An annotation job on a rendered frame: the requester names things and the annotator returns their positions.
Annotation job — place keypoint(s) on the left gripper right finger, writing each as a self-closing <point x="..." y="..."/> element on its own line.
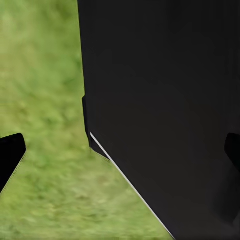
<point x="232" y="149"/>

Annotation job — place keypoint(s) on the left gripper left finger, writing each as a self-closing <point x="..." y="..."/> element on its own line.
<point x="12" y="149"/>

